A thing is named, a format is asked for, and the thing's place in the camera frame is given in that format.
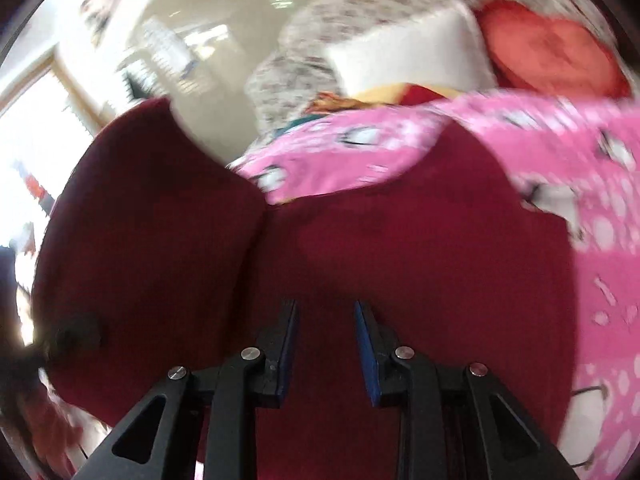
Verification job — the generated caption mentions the colourful printed cloth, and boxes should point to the colourful printed cloth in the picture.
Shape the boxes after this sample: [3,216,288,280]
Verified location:
[305,82,463,116]

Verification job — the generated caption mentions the red heart cushion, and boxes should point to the red heart cushion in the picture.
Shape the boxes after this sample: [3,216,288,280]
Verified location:
[477,0,632,101]

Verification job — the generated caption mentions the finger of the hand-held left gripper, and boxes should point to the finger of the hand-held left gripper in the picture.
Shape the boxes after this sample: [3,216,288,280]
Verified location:
[52,314,107,358]

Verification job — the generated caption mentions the pink penguin print blanket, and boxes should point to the pink penguin print blanket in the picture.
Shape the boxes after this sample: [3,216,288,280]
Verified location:
[227,91,640,480]

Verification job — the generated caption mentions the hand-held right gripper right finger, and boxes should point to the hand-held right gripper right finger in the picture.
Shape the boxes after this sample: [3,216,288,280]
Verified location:
[354,300,581,480]

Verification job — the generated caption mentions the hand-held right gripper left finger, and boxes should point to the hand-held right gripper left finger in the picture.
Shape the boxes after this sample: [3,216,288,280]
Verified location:
[75,299,300,480]

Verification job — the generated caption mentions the dark red sweater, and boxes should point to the dark red sweater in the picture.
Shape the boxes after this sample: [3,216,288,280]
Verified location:
[31,97,581,480]

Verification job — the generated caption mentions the floral quilt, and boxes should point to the floral quilt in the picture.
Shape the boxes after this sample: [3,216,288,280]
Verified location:
[245,0,618,133]

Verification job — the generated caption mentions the white pillow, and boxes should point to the white pillow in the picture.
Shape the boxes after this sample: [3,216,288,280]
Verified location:
[325,2,496,98]

